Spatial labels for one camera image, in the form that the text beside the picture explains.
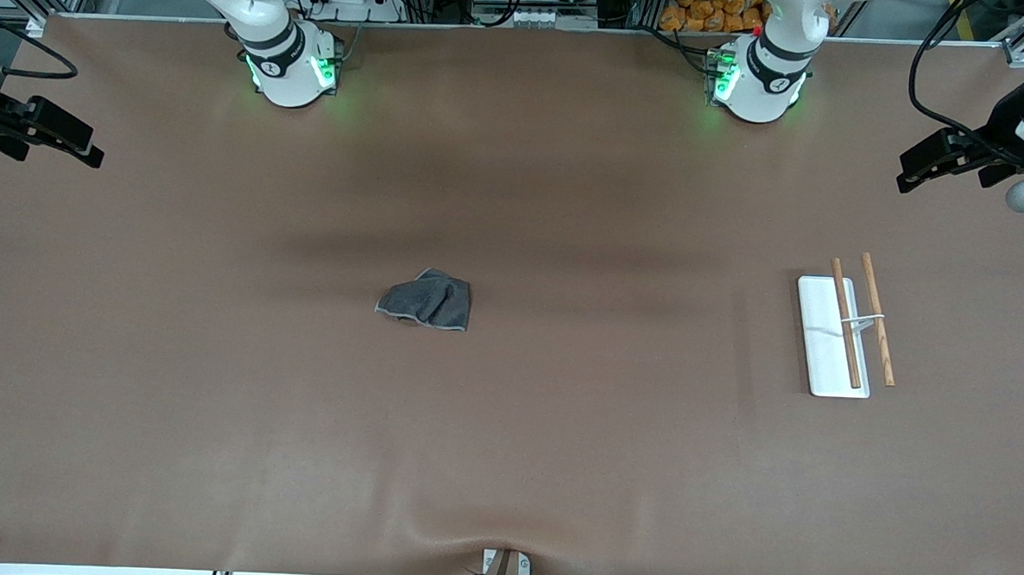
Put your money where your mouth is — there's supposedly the brown table cover mat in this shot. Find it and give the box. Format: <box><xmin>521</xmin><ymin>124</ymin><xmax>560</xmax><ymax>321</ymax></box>
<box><xmin>0</xmin><ymin>2</ymin><xmax>1024</xmax><ymax>575</ymax></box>

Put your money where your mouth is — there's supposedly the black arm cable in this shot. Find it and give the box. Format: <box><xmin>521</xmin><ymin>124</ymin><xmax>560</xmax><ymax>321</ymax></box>
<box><xmin>905</xmin><ymin>0</ymin><xmax>1022</xmax><ymax>165</ymax></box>
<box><xmin>0</xmin><ymin>4</ymin><xmax>83</xmax><ymax>82</ymax></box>

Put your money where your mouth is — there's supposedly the white terminal block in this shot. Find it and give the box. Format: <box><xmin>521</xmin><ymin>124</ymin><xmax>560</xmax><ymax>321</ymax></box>
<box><xmin>471</xmin><ymin>3</ymin><xmax>599</xmax><ymax>31</ymax></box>

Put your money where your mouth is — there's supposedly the orange snack bags pile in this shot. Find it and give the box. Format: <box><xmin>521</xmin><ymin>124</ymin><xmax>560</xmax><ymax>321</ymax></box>
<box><xmin>659</xmin><ymin>0</ymin><xmax>772</xmax><ymax>37</ymax></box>

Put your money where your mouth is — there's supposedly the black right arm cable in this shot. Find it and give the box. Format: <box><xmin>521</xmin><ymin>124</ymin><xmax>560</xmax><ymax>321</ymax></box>
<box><xmin>0</xmin><ymin>4</ymin><xmax>83</xmax><ymax>82</ymax></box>

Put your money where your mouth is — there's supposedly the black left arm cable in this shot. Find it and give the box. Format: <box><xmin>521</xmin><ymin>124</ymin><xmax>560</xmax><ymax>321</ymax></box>
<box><xmin>905</xmin><ymin>0</ymin><xmax>1022</xmax><ymax>165</ymax></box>

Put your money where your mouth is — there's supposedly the grey towel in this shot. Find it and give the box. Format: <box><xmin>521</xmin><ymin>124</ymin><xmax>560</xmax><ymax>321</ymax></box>
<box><xmin>375</xmin><ymin>265</ymin><xmax>473</xmax><ymax>332</ymax></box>

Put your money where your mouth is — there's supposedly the white towel rack base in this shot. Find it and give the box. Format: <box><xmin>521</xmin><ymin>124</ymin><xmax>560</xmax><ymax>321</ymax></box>
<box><xmin>793</xmin><ymin>275</ymin><xmax>876</xmax><ymax>399</ymax></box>

